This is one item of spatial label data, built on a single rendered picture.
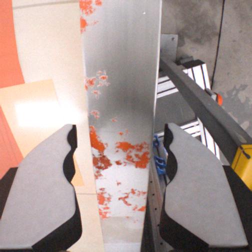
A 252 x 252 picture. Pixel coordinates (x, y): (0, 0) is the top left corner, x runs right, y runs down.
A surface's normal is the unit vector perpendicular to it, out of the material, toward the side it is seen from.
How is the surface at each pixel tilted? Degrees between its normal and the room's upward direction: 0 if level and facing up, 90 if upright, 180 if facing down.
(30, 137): 0
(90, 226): 0
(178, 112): 0
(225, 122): 90
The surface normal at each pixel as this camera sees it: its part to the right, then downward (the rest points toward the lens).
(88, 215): 0.02, 0.50
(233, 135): 0.00, -0.86
